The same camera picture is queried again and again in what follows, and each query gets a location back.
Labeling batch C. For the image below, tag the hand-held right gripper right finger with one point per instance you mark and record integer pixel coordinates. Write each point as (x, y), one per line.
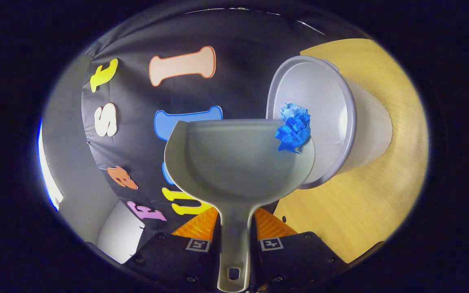
(257, 264)

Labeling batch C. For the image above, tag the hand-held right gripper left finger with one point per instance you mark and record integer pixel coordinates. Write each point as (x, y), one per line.
(215, 264)

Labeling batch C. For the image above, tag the grey plastic dustpan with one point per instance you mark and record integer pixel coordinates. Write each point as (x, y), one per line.
(234, 171)

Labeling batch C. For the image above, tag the dark blue paper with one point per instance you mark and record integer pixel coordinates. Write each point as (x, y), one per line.
(293, 134)

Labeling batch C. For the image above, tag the white plastic garbage bin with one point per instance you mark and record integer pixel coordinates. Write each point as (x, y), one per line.
(320, 89)

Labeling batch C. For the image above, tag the black backdrop cloth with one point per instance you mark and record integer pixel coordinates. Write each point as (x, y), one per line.
(238, 81)

